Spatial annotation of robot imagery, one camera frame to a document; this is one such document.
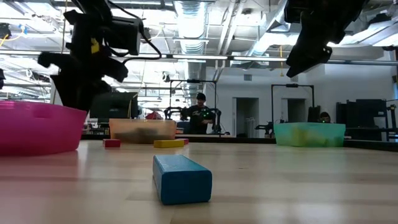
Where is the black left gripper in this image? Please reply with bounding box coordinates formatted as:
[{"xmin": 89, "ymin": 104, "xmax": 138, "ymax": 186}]
[{"xmin": 37, "ymin": 11, "xmax": 129, "ymax": 113}]

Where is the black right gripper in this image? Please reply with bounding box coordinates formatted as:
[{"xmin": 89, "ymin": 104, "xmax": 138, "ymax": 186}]
[{"xmin": 284, "ymin": 0, "xmax": 368, "ymax": 79}]

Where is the red plastic bin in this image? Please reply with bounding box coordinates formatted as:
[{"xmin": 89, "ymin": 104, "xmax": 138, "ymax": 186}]
[{"xmin": 0, "ymin": 101, "xmax": 88, "ymax": 156}]

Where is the yellow cube block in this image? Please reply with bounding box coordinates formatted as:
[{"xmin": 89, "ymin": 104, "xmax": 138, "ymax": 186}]
[{"xmin": 292, "ymin": 128, "xmax": 312, "ymax": 147}]

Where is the yellow rectangular block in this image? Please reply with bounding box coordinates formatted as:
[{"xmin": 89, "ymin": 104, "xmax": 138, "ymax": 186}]
[{"xmin": 153, "ymin": 139, "xmax": 185, "ymax": 149}]

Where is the blue rectangular block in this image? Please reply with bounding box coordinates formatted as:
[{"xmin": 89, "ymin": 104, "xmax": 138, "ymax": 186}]
[{"xmin": 152, "ymin": 154, "xmax": 213, "ymax": 205}]

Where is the black monitor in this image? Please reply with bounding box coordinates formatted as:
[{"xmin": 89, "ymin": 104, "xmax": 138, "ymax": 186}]
[{"xmin": 90, "ymin": 91, "xmax": 139, "ymax": 120}]

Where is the linear ceiling light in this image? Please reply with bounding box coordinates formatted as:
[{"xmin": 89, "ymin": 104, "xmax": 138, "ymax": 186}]
[
  {"xmin": 0, "ymin": 49, "xmax": 72, "ymax": 57},
  {"xmin": 136, "ymin": 53, "xmax": 168, "ymax": 59},
  {"xmin": 233, "ymin": 56, "xmax": 288, "ymax": 62},
  {"xmin": 172, "ymin": 55, "xmax": 229, "ymax": 60}
]

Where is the grey door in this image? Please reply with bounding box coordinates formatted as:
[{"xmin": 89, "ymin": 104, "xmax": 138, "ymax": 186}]
[
  {"xmin": 281, "ymin": 98, "xmax": 308, "ymax": 124},
  {"xmin": 233, "ymin": 97, "xmax": 260, "ymax": 139}
]

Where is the orange plastic bin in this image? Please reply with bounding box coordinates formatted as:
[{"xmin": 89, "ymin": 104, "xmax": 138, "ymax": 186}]
[{"xmin": 108, "ymin": 118, "xmax": 177, "ymax": 144}]

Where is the person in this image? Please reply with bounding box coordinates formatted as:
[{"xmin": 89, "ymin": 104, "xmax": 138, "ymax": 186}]
[
  {"xmin": 185, "ymin": 92, "xmax": 216, "ymax": 135},
  {"xmin": 318, "ymin": 111, "xmax": 332, "ymax": 124}
]

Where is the black equipment rack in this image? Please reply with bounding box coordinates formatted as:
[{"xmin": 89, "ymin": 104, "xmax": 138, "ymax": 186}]
[{"xmin": 335, "ymin": 98, "xmax": 389, "ymax": 129}]

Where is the red rounded object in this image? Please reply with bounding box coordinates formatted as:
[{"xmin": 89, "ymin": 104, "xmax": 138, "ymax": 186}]
[{"xmin": 145, "ymin": 111, "xmax": 164, "ymax": 121}]

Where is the green plastic bin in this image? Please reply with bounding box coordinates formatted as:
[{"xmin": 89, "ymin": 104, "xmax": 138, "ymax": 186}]
[{"xmin": 273, "ymin": 122, "xmax": 346, "ymax": 147}]

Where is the yellow reel cable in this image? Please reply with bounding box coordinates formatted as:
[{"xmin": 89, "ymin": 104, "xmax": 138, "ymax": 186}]
[
  {"xmin": 126, "ymin": 26, "xmax": 164, "ymax": 119},
  {"xmin": 0, "ymin": 25, "xmax": 26, "ymax": 47}
]

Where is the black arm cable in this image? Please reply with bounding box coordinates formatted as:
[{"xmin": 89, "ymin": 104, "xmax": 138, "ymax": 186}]
[{"xmin": 107, "ymin": 0, "xmax": 163, "ymax": 67}]

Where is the black ceiling cable reel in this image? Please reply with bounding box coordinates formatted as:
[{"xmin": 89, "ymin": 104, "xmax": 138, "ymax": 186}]
[{"xmin": 0, "ymin": 23, "xmax": 12, "ymax": 40}]

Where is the wide silver ceiling duct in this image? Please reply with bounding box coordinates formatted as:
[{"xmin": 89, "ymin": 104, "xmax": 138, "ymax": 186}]
[{"xmin": 173, "ymin": 0, "xmax": 208, "ymax": 94}]

